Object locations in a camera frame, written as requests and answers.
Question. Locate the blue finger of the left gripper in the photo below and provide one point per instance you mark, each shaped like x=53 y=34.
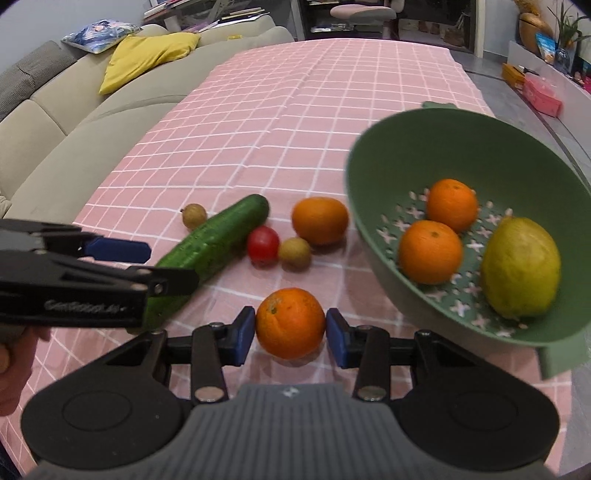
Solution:
x=70 y=240
x=54 y=274

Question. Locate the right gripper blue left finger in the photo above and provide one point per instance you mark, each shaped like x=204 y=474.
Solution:
x=214 y=346

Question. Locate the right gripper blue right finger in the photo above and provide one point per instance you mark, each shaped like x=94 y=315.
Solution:
x=364 y=348

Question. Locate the green cucumber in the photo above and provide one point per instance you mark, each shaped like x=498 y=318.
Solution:
x=206 y=251

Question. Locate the brown longan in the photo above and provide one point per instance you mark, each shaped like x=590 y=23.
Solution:
x=193 y=215
x=295 y=254

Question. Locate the orange with dark spot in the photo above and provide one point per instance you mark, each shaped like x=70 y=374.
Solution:
x=290 y=323

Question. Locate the red cherry tomato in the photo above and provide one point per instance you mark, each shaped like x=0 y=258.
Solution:
x=263 y=246

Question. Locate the person's left hand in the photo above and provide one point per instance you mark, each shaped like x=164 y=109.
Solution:
x=17 y=360

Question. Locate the beige sofa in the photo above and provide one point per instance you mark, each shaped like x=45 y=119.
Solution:
x=69 y=152

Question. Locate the grey cushion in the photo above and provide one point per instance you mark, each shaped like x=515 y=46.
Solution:
x=21 y=80

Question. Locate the green colander bowl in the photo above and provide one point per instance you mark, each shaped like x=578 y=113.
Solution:
x=389 y=173

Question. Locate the yellow cushion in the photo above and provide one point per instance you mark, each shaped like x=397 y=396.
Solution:
x=136 y=55

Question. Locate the pink checkered tablecloth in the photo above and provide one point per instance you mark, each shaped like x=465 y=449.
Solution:
x=313 y=99

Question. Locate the blue patterned cushion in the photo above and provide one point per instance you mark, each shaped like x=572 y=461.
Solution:
x=99 y=36

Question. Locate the cluttered desk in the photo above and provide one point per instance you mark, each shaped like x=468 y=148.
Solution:
x=200 y=16

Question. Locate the orange box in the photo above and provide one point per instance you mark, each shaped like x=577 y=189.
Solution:
x=513 y=76

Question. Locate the pink storage box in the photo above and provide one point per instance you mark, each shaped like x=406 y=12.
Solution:
x=541 y=95

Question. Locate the white tv console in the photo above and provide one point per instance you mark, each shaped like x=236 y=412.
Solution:
x=575 y=111

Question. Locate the pink office chair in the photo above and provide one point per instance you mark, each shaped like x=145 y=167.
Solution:
x=385 y=15

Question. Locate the blue snack bag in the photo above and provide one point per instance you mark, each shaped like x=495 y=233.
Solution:
x=546 y=46

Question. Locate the golden vase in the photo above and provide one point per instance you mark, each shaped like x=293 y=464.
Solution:
x=530 y=23

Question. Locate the green potted plant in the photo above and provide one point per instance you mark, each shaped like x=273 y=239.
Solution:
x=568 y=37

